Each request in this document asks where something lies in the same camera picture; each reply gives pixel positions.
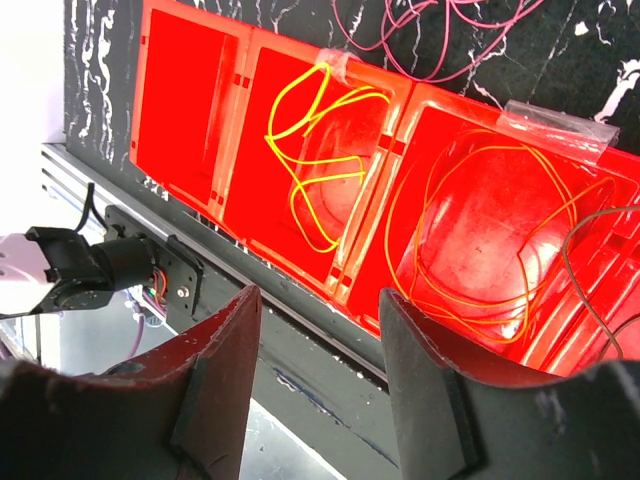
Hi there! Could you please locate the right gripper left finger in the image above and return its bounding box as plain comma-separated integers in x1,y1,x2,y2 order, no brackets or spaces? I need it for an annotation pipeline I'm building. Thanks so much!
1,286,261,479

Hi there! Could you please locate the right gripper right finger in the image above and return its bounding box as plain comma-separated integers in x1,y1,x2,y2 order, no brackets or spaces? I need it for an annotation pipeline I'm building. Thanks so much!
379,288,639,479

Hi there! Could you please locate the brown wire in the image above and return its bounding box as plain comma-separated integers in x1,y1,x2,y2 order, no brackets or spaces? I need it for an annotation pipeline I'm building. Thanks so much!
562,204,640,361

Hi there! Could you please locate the yellow wire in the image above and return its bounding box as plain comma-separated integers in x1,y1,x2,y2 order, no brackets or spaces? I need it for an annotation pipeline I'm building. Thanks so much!
264,62,391,254

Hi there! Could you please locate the purple red wire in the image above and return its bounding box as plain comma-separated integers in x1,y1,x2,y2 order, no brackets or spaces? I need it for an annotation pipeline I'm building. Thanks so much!
332,0,544,84

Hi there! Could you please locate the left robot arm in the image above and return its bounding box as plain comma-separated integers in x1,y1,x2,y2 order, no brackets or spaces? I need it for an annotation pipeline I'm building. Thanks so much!
1,227,203,320

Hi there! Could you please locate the red bin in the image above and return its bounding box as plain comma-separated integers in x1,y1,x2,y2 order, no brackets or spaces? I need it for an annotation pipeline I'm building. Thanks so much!
344,85,639,376
221,29,412,297
130,1,253,218

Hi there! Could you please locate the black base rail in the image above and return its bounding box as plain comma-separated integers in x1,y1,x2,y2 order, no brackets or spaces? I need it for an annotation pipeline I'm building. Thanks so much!
104,204,396,451

